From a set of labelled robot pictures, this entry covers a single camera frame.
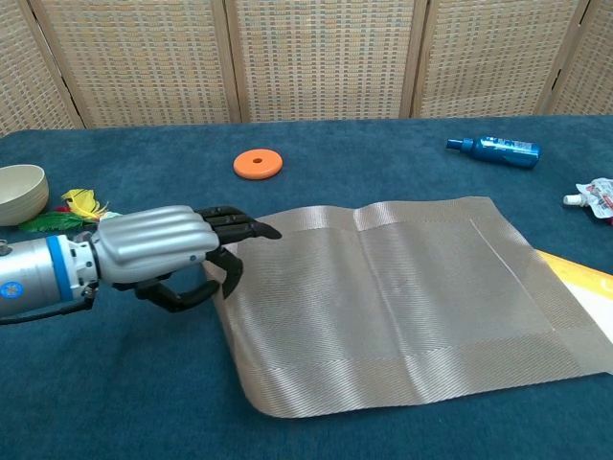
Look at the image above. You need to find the white squeeze pouch with spout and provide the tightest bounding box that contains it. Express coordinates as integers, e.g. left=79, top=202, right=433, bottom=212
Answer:
left=562, top=177, right=613, bottom=226

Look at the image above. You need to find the feather shuttlecock with green base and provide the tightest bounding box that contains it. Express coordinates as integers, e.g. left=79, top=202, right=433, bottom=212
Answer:
left=17, top=188, right=121, bottom=235

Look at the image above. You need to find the grey-brown woven placemat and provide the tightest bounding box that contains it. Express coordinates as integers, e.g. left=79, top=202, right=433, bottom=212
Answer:
left=204, top=195, right=613, bottom=420

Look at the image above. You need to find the woven folding screen wooden frame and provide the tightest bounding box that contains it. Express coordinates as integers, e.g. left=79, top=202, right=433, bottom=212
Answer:
left=0, top=0, right=613, bottom=138

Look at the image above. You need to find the beige round bowl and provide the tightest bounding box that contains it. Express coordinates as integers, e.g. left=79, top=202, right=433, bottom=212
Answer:
left=0, top=164, right=51, bottom=227

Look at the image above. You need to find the blue spray bottle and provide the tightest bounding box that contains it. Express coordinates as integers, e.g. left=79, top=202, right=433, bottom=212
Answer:
left=445, top=135, right=542, bottom=169

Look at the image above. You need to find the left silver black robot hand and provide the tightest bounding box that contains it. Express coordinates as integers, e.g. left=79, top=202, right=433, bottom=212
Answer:
left=88, top=204, right=283, bottom=313

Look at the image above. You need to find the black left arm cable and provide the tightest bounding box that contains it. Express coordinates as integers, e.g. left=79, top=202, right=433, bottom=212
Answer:
left=0, top=287, right=95, bottom=327

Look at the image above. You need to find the yellow and white booklet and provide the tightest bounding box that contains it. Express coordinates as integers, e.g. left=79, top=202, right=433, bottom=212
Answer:
left=534, top=248, right=613, bottom=349

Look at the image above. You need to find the blue carpet table cover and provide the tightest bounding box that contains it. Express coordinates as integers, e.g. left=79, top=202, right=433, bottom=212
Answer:
left=0, top=113, right=613, bottom=460

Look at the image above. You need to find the orange disc with hole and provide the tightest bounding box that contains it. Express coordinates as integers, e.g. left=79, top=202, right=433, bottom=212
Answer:
left=233, top=149, right=284, bottom=182

